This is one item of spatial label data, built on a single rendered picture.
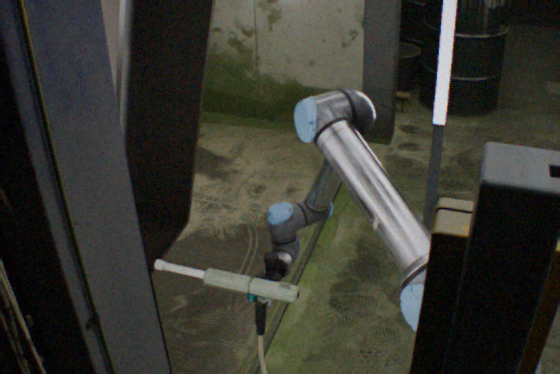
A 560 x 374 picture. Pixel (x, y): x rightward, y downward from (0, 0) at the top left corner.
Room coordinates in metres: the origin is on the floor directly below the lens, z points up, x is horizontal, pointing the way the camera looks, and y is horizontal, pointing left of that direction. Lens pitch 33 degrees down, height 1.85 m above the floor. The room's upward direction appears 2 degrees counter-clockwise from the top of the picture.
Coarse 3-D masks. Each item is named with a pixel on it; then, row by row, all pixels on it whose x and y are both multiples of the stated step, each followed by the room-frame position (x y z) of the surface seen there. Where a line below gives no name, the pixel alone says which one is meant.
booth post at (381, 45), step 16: (368, 0) 3.31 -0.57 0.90; (384, 0) 3.28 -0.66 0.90; (400, 0) 3.38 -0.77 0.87; (368, 16) 3.31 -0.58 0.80; (384, 16) 3.28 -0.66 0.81; (400, 16) 3.40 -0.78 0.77; (368, 32) 3.31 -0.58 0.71; (384, 32) 3.28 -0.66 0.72; (368, 48) 3.31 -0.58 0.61; (384, 48) 3.28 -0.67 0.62; (368, 64) 3.31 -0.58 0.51; (384, 64) 3.28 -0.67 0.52; (368, 80) 3.31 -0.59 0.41; (384, 80) 3.28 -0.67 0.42; (368, 96) 3.31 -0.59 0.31; (384, 96) 3.27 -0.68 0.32; (384, 112) 3.27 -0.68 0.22; (384, 128) 3.27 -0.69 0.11; (384, 144) 3.27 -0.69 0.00
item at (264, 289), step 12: (156, 264) 1.56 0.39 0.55; (168, 264) 1.56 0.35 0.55; (204, 276) 1.50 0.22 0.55; (216, 276) 1.49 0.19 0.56; (228, 276) 1.49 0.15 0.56; (240, 276) 1.49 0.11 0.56; (228, 288) 1.47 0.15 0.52; (240, 288) 1.45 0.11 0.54; (252, 288) 1.44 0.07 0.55; (264, 288) 1.43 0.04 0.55; (276, 288) 1.43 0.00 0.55; (264, 300) 1.42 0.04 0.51; (276, 300) 1.41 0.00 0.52; (288, 300) 1.40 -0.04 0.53; (264, 312) 1.43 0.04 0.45; (264, 324) 1.43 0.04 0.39
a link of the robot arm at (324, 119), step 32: (320, 96) 1.54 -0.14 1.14; (320, 128) 1.46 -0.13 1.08; (352, 128) 1.45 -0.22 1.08; (352, 160) 1.36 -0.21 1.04; (352, 192) 1.31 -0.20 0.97; (384, 192) 1.27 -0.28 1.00; (384, 224) 1.21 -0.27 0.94; (416, 224) 1.19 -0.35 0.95; (416, 256) 1.12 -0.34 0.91; (416, 288) 1.03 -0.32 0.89; (416, 320) 1.02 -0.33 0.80
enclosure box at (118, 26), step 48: (144, 0) 1.96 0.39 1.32; (192, 0) 1.90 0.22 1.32; (144, 48) 1.96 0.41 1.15; (192, 48) 1.90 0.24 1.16; (144, 96) 1.97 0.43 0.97; (192, 96) 1.91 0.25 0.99; (144, 144) 1.98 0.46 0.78; (192, 144) 1.91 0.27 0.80; (144, 192) 1.99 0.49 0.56; (192, 192) 1.92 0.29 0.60; (144, 240) 1.79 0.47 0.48
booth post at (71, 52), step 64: (0, 0) 0.56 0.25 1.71; (64, 0) 0.65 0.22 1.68; (0, 64) 0.55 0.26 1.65; (64, 64) 0.63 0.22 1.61; (0, 128) 0.56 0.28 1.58; (64, 128) 0.61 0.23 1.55; (128, 192) 0.71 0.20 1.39; (0, 256) 0.58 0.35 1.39; (64, 256) 0.56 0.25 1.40; (128, 256) 0.68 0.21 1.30; (64, 320) 0.56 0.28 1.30; (128, 320) 0.64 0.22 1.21
